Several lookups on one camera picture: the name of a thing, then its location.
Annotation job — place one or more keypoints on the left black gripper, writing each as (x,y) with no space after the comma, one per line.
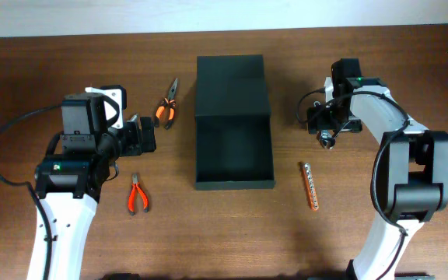
(138,145)

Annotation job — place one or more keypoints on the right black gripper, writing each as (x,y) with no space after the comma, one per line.
(316,120)

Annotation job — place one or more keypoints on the orange black needle-nose pliers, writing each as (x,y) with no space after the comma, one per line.
(168,103)

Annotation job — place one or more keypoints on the orange socket bit rail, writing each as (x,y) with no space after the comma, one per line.
(311,192)

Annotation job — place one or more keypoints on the black box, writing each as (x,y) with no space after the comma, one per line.
(233,124)

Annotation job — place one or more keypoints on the silver adjustable wrench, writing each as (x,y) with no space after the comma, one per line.
(326,140)

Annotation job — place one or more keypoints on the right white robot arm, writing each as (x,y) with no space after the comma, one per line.
(409,182)

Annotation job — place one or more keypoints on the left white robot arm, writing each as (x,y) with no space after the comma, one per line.
(72,173)

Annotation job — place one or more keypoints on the yellow black screwdriver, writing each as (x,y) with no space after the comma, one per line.
(134,118)

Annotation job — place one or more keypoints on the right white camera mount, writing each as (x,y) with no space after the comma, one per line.
(328,89)

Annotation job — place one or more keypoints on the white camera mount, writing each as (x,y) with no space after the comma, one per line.
(328,89)
(115,103)

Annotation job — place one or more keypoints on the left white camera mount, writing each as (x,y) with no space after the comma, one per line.
(115,103)

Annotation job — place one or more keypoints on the red handled cutting pliers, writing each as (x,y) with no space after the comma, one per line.
(136,191)

